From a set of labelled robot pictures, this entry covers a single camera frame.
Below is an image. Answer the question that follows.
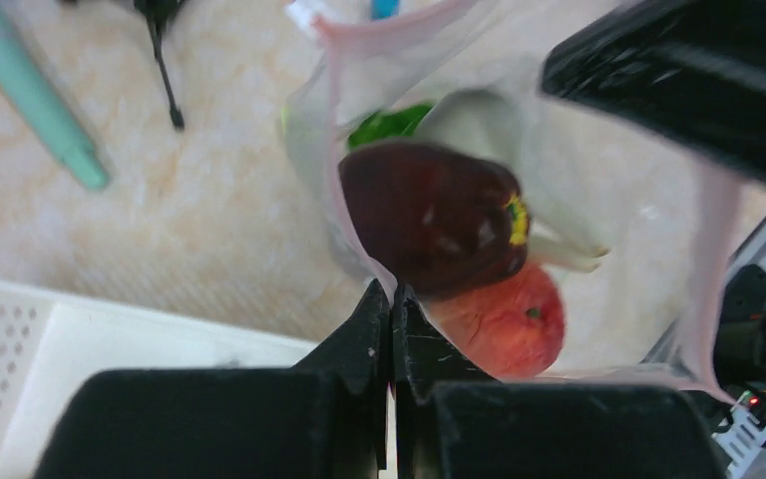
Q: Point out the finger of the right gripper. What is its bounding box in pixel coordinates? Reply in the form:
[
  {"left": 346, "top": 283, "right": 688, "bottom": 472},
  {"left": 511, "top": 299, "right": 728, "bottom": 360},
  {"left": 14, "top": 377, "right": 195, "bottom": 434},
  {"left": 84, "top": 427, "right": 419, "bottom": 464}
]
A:
[{"left": 541, "top": 1, "right": 766, "bottom": 184}]

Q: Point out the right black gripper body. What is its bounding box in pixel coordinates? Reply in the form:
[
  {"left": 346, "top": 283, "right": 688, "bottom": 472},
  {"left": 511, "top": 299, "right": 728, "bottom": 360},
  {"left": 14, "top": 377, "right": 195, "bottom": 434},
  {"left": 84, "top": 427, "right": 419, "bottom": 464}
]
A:
[{"left": 713, "top": 264, "right": 766, "bottom": 390}]

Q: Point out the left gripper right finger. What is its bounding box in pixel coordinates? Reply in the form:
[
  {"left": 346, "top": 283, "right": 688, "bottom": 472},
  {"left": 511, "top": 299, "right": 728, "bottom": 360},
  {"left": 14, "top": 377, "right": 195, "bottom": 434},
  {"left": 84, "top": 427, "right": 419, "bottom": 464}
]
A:
[{"left": 392, "top": 285, "right": 724, "bottom": 478}]

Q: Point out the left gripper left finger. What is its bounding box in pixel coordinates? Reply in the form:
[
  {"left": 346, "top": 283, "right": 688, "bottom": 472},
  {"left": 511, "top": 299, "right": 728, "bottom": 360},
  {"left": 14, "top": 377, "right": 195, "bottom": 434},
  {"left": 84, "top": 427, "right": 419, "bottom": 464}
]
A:
[{"left": 34, "top": 281, "right": 390, "bottom": 478}]

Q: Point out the orange toy peach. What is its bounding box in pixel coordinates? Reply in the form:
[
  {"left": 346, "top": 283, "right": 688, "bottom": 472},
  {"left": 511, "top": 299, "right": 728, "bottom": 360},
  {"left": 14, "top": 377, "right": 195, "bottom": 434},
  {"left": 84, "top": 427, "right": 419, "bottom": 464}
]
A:
[{"left": 428, "top": 264, "right": 566, "bottom": 380}]

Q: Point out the clear pink zip top bag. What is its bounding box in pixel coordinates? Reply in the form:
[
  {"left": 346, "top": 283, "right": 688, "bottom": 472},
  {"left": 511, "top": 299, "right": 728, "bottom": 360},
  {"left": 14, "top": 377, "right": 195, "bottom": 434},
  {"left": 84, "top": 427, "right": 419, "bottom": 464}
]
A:
[{"left": 281, "top": 1, "right": 742, "bottom": 401}]

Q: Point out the dark purple toy mangosteen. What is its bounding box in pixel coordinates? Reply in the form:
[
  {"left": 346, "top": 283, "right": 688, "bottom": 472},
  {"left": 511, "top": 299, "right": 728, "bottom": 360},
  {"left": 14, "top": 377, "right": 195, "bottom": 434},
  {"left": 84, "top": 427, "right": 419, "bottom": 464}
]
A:
[{"left": 338, "top": 139, "right": 530, "bottom": 298}]

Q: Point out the white toy garlic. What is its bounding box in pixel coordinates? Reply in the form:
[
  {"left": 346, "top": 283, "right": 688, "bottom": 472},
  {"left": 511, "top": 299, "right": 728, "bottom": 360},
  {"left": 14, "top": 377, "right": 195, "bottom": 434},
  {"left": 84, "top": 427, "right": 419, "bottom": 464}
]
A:
[{"left": 415, "top": 88, "right": 610, "bottom": 273}]

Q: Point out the green toy napa cabbage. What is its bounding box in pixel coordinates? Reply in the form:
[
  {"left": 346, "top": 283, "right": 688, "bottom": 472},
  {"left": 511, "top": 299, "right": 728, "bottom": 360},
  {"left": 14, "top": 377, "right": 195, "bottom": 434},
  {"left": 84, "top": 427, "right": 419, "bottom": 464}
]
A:
[{"left": 347, "top": 102, "right": 435, "bottom": 151}]

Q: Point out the white perforated plastic basket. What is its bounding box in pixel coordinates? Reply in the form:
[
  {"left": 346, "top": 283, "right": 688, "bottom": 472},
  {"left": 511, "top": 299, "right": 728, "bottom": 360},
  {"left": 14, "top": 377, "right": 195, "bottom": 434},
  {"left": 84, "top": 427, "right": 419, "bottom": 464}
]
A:
[{"left": 0, "top": 280, "right": 313, "bottom": 478}]

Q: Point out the blue toy block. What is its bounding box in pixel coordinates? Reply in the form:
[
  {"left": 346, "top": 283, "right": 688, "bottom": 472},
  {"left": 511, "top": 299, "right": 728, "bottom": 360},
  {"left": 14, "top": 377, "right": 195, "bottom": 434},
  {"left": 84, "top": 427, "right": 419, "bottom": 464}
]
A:
[{"left": 370, "top": 0, "right": 401, "bottom": 20}]

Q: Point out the black tripod microphone stand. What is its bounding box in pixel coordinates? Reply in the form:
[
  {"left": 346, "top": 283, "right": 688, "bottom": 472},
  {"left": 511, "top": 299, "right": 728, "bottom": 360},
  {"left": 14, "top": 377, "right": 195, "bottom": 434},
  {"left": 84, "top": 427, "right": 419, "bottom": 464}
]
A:
[{"left": 133, "top": 0, "right": 187, "bottom": 132}]

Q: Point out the teal cylindrical toy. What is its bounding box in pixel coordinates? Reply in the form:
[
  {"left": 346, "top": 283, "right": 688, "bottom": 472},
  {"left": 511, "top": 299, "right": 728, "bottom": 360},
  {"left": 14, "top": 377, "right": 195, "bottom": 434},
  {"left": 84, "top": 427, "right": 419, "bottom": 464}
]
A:
[{"left": 0, "top": 9, "right": 110, "bottom": 191}]

